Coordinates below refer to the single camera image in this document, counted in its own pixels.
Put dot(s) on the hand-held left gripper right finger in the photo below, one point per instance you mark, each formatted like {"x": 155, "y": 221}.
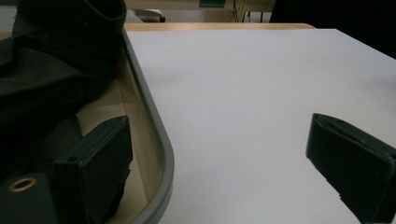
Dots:
{"x": 358, "y": 165}

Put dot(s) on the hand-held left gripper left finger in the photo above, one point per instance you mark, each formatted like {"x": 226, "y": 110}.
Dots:
{"x": 93, "y": 168}

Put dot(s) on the beige basket with grey rim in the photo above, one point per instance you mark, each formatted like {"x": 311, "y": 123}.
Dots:
{"x": 155, "y": 124}

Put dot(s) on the dark cloth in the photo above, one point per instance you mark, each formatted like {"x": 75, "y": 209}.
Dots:
{"x": 46, "y": 62}

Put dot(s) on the white board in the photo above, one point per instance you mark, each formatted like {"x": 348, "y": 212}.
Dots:
{"x": 233, "y": 109}

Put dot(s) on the chair base with castor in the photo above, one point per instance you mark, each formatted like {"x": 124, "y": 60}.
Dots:
{"x": 149, "y": 14}

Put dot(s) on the wooden desk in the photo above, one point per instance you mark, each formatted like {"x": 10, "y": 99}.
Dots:
{"x": 174, "y": 3}

